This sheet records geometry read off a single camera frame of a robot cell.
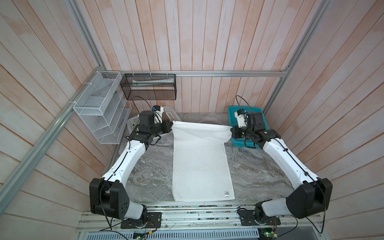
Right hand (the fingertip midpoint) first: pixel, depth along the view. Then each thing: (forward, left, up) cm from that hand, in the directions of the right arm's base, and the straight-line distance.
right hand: (231, 128), depth 83 cm
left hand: (-1, +33, +3) cm, 33 cm away
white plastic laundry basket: (+25, +40, -14) cm, 49 cm away
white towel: (-15, +17, -23) cm, 32 cm away
